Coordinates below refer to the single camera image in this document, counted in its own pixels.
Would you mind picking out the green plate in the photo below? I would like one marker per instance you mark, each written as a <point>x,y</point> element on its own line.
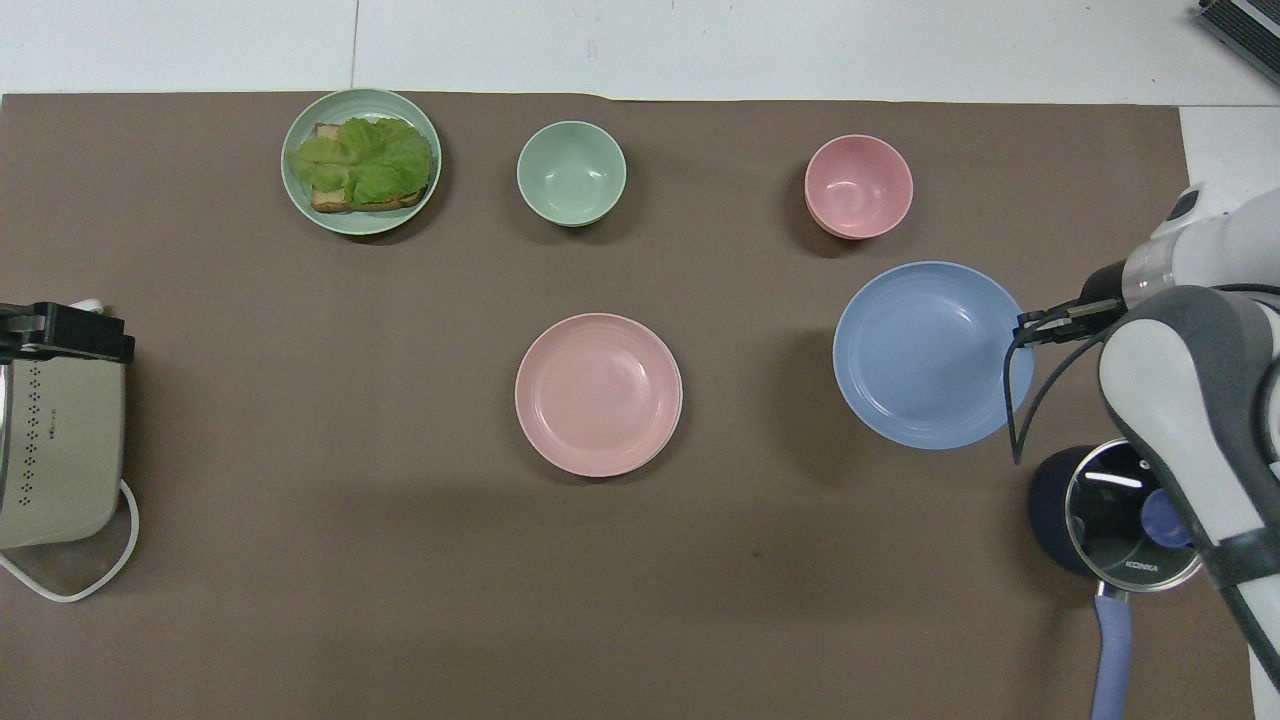
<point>300,200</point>

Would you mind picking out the beige toaster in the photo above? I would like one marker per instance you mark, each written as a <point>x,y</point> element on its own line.
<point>70,450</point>

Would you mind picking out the green bowl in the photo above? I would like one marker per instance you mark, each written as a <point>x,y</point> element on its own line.
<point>571,175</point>

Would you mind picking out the glass pot lid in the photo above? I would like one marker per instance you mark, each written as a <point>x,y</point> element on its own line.
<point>1100,520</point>

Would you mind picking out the pink bowl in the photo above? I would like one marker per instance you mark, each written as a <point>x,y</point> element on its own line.
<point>858,185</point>

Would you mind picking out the pink plate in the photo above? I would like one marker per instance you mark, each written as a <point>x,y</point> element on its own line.
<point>597,394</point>

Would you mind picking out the green lettuce leaf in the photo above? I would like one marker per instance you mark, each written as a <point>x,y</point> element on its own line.
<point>365,160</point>

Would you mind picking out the dark blue pot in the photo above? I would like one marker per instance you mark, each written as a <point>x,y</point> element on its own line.
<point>1050,510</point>

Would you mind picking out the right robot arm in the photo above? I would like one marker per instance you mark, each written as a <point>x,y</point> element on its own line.
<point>1170,400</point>

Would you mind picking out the blue plate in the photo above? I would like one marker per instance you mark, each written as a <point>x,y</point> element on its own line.
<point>925,355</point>

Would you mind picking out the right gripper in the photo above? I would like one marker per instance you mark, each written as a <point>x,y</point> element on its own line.
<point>1102,288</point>

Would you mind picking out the toasted bread slice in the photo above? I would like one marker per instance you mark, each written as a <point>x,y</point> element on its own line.
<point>335,201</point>

